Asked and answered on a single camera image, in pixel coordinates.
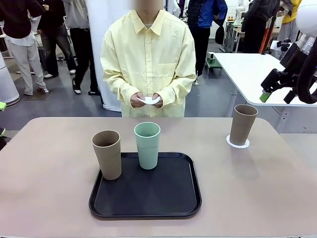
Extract black plastic tray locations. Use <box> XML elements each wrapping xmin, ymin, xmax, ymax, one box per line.
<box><xmin>88</xmin><ymin>152</ymin><xmax>203</xmax><ymax>220</ymax></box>

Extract person in white coat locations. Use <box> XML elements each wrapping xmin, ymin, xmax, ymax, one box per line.
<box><xmin>164</xmin><ymin>0</ymin><xmax>181</xmax><ymax>18</ymax></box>

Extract small green rack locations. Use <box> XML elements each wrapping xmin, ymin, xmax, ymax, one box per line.
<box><xmin>205</xmin><ymin>52</ymin><xmax>223</xmax><ymax>76</ymax></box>

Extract white background table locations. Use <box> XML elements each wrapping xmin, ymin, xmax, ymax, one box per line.
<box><xmin>212</xmin><ymin>52</ymin><xmax>317</xmax><ymax>134</ymax></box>

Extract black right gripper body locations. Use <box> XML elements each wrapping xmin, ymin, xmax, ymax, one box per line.
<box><xmin>279</xmin><ymin>42</ymin><xmax>307</xmax><ymax>74</ymax></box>

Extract person's left hand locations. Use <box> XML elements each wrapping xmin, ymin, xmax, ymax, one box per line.
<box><xmin>152</xmin><ymin>92</ymin><xmax>164</xmax><ymax>109</ymax></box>

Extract orange and black pole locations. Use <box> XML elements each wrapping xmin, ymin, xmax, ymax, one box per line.
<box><xmin>258</xmin><ymin>9</ymin><xmax>277</xmax><ymax>55</ymax></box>

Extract person in maroon top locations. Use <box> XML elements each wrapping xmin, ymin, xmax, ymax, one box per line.
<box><xmin>0</xmin><ymin>0</ymin><xmax>49</xmax><ymax>96</ymax></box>

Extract person's left forearm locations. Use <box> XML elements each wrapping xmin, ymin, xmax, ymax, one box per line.
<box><xmin>158</xmin><ymin>71</ymin><xmax>196</xmax><ymax>106</ymax></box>

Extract person in dark coat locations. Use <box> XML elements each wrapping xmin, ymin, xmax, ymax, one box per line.
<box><xmin>240</xmin><ymin>0</ymin><xmax>282</xmax><ymax>54</ymax></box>

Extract person's right forearm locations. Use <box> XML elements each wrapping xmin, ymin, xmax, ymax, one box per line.
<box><xmin>103</xmin><ymin>71</ymin><xmax>137</xmax><ymax>102</ymax></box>

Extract person in blue jacket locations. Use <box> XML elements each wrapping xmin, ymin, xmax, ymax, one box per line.
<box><xmin>187</xmin><ymin>0</ymin><xmax>228</xmax><ymax>86</ymax></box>

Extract white standing panel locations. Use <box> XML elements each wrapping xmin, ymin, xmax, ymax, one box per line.
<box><xmin>86</xmin><ymin>0</ymin><xmax>123</xmax><ymax>113</ymax></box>

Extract person in grey top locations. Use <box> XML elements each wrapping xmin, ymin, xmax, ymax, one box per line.
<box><xmin>63</xmin><ymin>0</ymin><xmax>101</xmax><ymax>96</ymax></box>

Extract person in yellow top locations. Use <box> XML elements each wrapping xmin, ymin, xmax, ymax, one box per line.
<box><xmin>279</xmin><ymin>0</ymin><xmax>302</xmax><ymax>44</ymax></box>

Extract mint green cup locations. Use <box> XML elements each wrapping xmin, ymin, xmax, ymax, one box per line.
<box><xmin>134</xmin><ymin>122</ymin><xmax>161</xmax><ymax>171</ymax></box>

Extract person's right hand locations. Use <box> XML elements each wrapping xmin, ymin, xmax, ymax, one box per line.
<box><xmin>130</xmin><ymin>92</ymin><xmax>147</xmax><ymax>109</ymax></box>

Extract black bag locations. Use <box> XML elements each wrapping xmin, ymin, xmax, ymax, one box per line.
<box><xmin>214</xmin><ymin>25</ymin><xmax>225</xmax><ymax>46</ymax></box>

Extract person in yellow shirt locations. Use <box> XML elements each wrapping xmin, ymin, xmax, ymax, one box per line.
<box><xmin>100</xmin><ymin>2</ymin><xmax>196</xmax><ymax>118</ymax></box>

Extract black corrugated cable hose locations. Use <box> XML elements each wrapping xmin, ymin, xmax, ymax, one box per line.
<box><xmin>296</xmin><ymin>48</ymin><xmax>317</xmax><ymax>105</ymax></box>

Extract grey framed background desk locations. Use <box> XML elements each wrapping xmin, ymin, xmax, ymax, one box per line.
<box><xmin>222</xmin><ymin>21</ymin><xmax>243</xmax><ymax>54</ymax></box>

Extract brown cup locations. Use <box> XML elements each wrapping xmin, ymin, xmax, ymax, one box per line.
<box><xmin>91</xmin><ymin>130</ymin><xmax>122</xmax><ymax>180</ymax></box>
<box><xmin>229</xmin><ymin>104</ymin><xmax>259</xmax><ymax>146</ymax></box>

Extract person in black jacket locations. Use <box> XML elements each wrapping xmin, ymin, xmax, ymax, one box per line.
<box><xmin>37</xmin><ymin>0</ymin><xmax>77</xmax><ymax>79</ymax></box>

